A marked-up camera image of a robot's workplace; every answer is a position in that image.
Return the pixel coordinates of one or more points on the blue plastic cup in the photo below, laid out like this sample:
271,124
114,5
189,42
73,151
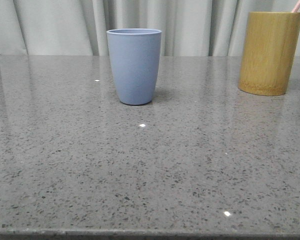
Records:
134,59

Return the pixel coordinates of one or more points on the pink chopstick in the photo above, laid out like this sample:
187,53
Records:
296,7

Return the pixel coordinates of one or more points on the bamboo wooden cup holder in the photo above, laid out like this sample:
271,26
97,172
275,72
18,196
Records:
269,49

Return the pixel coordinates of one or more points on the grey curtain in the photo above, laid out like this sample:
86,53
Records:
78,27

